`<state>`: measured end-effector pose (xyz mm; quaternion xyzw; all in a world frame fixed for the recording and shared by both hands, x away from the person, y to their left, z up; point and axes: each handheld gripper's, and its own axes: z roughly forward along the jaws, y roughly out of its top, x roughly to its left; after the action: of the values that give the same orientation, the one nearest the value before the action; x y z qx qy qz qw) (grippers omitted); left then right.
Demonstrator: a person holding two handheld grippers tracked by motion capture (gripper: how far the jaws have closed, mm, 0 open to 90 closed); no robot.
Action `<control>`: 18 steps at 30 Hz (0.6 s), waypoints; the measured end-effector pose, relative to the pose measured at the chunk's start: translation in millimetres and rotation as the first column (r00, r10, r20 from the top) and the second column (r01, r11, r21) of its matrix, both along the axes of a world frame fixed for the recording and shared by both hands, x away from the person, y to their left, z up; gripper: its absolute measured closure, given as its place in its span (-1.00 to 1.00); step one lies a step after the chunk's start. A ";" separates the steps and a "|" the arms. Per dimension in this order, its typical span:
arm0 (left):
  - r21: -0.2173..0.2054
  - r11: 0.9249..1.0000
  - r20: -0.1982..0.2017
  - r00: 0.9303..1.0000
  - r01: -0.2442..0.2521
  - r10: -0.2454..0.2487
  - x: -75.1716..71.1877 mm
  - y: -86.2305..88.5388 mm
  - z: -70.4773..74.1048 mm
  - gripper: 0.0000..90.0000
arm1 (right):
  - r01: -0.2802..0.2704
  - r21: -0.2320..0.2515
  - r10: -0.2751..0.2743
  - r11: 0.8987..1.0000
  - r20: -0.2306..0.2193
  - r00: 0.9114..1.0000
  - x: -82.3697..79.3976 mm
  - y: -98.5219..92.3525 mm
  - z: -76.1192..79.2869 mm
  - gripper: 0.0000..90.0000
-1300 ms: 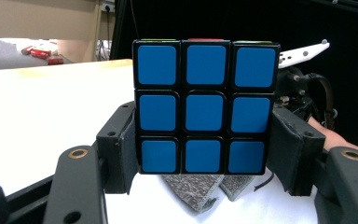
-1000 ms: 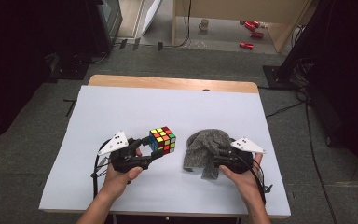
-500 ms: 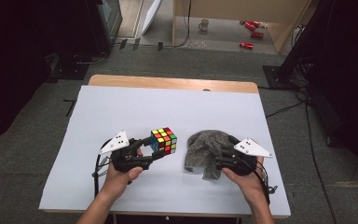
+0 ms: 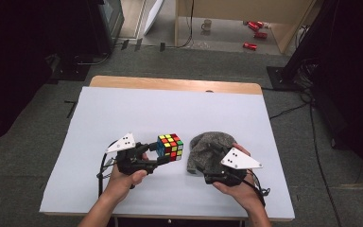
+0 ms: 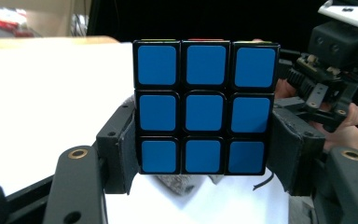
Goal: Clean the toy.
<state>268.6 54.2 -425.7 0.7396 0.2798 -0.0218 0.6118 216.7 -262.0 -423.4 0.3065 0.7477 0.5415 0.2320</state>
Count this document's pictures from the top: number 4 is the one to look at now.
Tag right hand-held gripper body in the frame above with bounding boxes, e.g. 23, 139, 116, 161
202, 147, 264, 187

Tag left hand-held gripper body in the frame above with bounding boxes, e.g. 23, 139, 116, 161
105, 131, 159, 176

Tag multicoloured puzzle cube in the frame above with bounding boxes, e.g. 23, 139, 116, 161
156, 132, 184, 163

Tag grey knitted cloth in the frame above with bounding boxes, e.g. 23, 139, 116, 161
186, 131, 238, 174

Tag person's left hand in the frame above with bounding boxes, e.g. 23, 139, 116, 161
102, 152, 149, 204

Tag person's right hand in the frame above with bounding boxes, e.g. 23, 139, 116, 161
212, 143, 267, 214

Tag white table mat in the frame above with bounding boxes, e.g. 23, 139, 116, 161
39, 86, 296, 221

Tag wooden table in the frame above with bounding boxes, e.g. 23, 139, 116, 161
42, 75, 296, 223

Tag black metal stand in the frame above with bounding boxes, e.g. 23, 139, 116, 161
266, 0, 341, 93

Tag white board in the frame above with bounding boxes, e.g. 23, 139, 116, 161
143, 0, 165, 36

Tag beige mug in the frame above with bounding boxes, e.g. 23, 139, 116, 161
200, 18, 213, 32

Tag black curtain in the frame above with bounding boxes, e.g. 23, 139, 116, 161
0, 0, 91, 149
311, 0, 363, 187

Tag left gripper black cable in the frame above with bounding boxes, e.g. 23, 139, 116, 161
96, 140, 119, 199

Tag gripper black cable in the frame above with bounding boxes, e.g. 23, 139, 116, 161
96, 140, 119, 199
233, 169, 271, 208

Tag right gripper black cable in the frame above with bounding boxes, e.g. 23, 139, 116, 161
233, 169, 271, 208

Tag long black floor cable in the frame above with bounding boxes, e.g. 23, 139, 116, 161
307, 103, 342, 227

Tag hanging black cable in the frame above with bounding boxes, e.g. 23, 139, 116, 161
176, 0, 195, 49

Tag wooden shelf frame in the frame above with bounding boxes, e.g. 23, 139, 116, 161
174, 0, 317, 55

